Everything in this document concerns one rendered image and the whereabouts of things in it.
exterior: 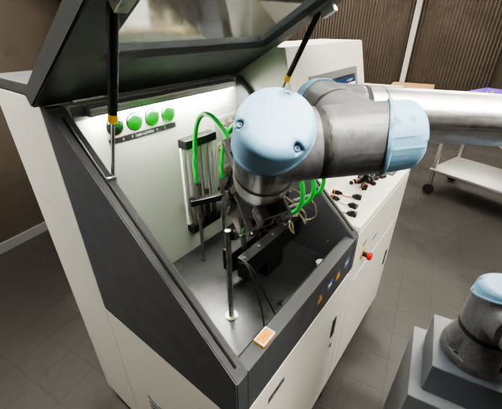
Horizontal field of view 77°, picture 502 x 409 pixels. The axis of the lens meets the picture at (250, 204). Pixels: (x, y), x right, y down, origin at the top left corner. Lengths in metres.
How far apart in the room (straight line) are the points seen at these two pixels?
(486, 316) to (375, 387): 1.17
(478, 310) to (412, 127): 0.62
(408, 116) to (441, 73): 6.55
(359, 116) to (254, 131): 0.11
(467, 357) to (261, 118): 0.81
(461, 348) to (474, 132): 0.58
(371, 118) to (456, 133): 0.23
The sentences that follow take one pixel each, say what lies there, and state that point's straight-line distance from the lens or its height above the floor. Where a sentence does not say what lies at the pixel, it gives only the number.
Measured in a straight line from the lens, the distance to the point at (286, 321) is 0.87.
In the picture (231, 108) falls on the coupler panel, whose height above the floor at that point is 1.34.
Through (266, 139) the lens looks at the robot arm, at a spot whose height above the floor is 1.53.
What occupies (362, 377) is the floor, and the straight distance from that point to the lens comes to 1.98.
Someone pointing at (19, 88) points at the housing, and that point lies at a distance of 0.97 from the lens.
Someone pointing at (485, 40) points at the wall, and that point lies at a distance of 6.88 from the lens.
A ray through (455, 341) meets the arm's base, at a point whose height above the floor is 0.95.
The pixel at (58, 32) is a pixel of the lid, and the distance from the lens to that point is 0.66.
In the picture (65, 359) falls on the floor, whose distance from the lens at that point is 2.21.
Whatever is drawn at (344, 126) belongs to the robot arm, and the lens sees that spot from 0.31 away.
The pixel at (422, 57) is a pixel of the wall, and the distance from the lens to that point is 6.87.
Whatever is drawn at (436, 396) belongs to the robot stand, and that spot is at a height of 0.80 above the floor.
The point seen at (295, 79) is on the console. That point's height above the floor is 1.45.
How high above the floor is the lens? 1.62
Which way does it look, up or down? 30 degrees down
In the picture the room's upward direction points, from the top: straight up
